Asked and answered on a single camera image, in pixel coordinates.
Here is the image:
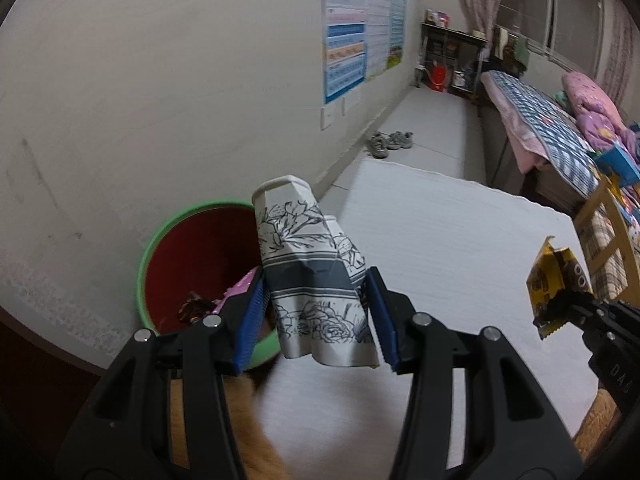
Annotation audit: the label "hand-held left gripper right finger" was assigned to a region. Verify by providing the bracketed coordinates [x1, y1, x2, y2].
[365, 266, 586, 480]

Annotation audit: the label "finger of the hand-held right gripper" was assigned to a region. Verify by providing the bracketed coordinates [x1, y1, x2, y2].
[537, 289, 608, 332]

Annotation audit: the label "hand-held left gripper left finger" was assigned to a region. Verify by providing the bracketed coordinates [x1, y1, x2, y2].
[55, 272, 266, 480]

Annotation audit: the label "yellow foil wrapper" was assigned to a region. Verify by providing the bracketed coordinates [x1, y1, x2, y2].
[526, 236, 596, 342]

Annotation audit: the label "green bin with red inside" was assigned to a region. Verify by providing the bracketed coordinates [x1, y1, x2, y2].
[136, 201, 281, 372]

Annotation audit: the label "pink packet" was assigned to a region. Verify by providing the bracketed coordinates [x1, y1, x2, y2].
[210, 266, 261, 316]

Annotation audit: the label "brown shiny wrapper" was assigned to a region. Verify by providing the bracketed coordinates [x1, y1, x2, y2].
[177, 292, 216, 328]

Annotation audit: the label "brown plaid sheet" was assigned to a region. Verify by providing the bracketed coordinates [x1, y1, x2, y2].
[587, 210, 640, 306]

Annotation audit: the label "wooden chair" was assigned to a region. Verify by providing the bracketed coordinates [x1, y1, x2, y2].
[574, 175, 640, 291]

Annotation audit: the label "blue cartoon blanket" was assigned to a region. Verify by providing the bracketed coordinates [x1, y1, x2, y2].
[615, 190, 640, 241]

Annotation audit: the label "tan fuzzy blanket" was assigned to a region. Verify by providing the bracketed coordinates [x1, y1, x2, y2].
[167, 370, 631, 480]

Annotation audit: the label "blue box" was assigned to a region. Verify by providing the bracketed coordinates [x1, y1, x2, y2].
[595, 142, 640, 183]

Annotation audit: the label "bed with blue plaid sheet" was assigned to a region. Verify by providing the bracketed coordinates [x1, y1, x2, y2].
[480, 70, 608, 201]

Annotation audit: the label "pink quilt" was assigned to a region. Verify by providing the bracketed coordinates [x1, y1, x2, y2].
[560, 71, 640, 151]

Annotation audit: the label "green cloth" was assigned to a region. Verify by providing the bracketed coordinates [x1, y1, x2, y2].
[512, 35, 532, 67]

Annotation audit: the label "dark hanging clothes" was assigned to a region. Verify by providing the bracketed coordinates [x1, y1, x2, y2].
[492, 27, 533, 76]

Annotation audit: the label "dark metal desk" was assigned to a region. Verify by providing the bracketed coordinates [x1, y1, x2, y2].
[420, 21, 491, 98]

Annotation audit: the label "window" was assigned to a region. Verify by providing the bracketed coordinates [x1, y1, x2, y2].
[500, 0, 621, 76]

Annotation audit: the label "blue wall poster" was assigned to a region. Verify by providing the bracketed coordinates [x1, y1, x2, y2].
[321, 0, 371, 106]

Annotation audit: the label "pale chart wall poster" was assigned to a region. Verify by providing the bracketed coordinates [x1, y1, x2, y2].
[365, 0, 393, 83]

